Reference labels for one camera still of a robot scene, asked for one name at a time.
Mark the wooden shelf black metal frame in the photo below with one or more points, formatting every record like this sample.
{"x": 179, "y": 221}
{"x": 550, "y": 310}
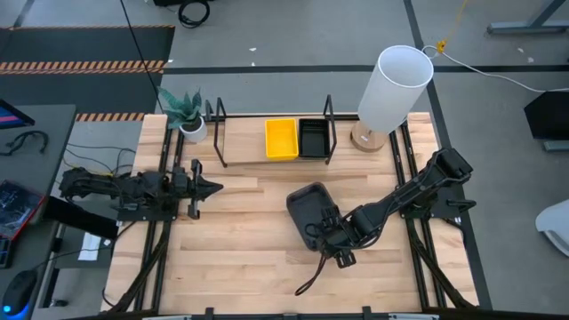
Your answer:
{"x": 244, "y": 142}

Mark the green plant in white pot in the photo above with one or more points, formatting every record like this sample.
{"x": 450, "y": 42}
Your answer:
{"x": 195, "y": 131}

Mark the black mat hazard striped edge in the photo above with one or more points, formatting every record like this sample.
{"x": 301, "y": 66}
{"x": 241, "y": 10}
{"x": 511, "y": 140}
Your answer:
{"x": 89, "y": 44}

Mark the black frame bracket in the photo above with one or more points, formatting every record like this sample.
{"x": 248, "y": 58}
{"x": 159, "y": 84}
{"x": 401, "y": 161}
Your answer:
{"x": 209, "y": 313}
{"x": 367, "y": 313}

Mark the black aluminium frame rail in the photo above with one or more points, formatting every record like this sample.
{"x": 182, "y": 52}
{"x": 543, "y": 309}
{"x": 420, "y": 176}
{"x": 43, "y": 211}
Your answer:
{"x": 311, "y": 317}
{"x": 179, "y": 149}
{"x": 395, "y": 146}
{"x": 167, "y": 138}
{"x": 249, "y": 117}
{"x": 406, "y": 138}

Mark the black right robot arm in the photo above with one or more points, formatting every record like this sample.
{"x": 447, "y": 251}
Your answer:
{"x": 409, "y": 191}

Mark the grey metal desk foot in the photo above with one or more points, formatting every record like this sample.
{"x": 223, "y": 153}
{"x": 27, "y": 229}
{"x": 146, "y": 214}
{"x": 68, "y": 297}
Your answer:
{"x": 524, "y": 27}

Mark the black computer mouse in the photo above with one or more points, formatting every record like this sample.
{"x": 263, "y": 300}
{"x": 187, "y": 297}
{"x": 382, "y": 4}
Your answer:
{"x": 20, "y": 291}

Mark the black cabinet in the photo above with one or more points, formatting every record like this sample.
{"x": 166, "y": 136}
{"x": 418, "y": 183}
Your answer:
{"x": 551, "y": 115}

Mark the white chair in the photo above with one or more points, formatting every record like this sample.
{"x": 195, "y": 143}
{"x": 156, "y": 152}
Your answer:
{"x": 555, "y": 222}

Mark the computer monitor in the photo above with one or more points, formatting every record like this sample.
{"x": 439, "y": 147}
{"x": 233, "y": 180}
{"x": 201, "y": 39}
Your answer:
{"x": 11, "y": 116}

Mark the white shade wooden table lamp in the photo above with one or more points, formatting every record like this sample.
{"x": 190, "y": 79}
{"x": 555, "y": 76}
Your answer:
{"x": 391, "y": 89}

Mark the grey desk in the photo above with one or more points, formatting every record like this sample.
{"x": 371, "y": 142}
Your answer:
{"x": 55, "y": 151}

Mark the dark grey plastic basket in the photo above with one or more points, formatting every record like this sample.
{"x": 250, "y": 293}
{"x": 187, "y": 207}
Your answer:
{"x": 304, "y": 209}

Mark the white paper sheet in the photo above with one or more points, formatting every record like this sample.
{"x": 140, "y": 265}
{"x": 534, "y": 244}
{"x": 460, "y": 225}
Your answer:
{"x": 89, "y": 246}

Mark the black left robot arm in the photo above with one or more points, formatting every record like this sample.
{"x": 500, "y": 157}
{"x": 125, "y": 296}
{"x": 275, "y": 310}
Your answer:
{"x": 120, "y": 186}

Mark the black plastic basket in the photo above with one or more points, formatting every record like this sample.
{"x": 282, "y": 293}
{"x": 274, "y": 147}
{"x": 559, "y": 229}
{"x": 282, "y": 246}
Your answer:
{"x": 314, "y": 138}

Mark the black upright bracket post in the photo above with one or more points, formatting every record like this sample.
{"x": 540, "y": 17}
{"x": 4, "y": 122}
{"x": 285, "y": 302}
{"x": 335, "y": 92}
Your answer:
{"x": 208, "y": 111}

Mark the red cased tablet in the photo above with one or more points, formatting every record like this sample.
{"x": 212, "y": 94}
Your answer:
{"x": 18, "y": 209}

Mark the black flat panel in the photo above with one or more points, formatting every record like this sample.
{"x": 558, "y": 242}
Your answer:
{"x": 80, "y": 222}

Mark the black keyboard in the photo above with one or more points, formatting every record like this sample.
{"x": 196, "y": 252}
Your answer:
{"x": 4, "y": 253}

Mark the small black object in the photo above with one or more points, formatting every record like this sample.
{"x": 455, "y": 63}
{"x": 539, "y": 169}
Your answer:
{"x": 58, "y": 303}

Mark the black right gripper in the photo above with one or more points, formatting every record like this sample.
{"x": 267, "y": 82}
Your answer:
{"x": 338, "y": 235}

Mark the black diagonal frame brace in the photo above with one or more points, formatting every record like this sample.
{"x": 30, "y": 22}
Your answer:
{"x": 446, "y": 279}
{"x": 129, "y": 289}

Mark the black box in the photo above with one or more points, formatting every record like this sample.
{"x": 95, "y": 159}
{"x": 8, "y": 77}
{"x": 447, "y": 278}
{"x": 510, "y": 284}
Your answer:
{"x": 169, "y": 2}

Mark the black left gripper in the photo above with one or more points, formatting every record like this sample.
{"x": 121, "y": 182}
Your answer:
{"x": 195, "y": 191}

